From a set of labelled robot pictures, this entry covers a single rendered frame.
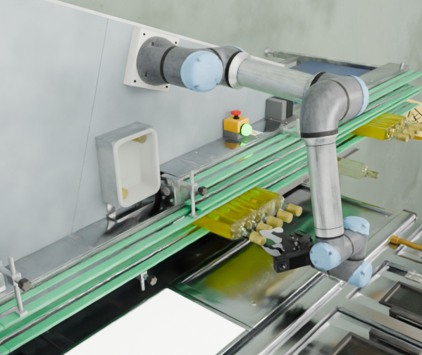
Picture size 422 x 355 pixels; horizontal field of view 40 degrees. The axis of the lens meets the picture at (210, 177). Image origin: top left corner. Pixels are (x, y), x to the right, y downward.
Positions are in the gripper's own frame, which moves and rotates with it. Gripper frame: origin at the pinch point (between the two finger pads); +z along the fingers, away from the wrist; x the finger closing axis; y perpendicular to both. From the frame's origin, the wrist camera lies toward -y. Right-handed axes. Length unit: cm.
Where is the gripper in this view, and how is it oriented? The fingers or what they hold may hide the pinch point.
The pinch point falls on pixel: (261, 239)
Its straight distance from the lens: 186.2
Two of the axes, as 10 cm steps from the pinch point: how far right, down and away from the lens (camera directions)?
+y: 6.6, -3.5, 6.7
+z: -7.5, -2.6, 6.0
